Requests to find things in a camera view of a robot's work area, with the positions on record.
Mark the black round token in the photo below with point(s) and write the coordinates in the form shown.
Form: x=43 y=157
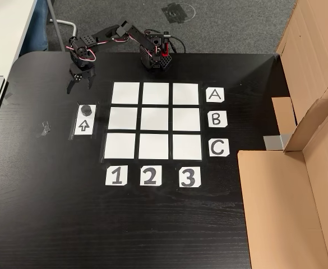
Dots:
x=86 y=110

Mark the white nine-square grid sheet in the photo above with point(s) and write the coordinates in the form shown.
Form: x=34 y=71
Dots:
x=154 y=120

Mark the white arrow paper sheet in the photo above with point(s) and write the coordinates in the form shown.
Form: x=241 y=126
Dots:
x=83 y=126

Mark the crumpled grey tape piece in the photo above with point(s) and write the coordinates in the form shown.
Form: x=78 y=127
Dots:
x=43 y=129

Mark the person's leg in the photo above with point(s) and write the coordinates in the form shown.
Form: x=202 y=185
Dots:
x=36 y=25

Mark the flat grey tape piece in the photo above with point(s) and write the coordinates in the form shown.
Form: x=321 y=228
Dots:
x=8 y=98

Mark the red black clamp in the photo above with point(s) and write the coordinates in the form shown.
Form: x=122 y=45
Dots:
x=166 y=47

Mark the white desk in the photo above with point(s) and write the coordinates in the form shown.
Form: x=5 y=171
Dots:
x=4 y=30

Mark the paper sheet number 1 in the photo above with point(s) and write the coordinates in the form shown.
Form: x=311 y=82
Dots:
x=116 y=175

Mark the black floor tape patch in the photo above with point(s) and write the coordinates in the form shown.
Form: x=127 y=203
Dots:
x=175 y=12

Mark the paper sheet number 2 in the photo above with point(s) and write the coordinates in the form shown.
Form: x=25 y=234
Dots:
x=150 y=175

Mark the paper sheet letter A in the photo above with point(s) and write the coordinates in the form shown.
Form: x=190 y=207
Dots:
x=215 y=95

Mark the paper sheet letter B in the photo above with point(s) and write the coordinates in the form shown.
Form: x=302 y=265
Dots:
x=217 y=119

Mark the paper sheet number 3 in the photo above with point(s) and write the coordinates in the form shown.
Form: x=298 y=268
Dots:
x=189 y=177

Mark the paper sheet letter C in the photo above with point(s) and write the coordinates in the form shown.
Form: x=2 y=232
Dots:
x=218 y=148

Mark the grey tape strip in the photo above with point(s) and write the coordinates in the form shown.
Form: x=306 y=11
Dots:
x=273 y=142

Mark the brown cardboard sheet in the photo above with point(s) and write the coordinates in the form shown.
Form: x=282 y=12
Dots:
x=278 y=213
x=315 y=56

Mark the grey metal tube frame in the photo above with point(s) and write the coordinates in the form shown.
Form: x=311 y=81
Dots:
x=60 y=28

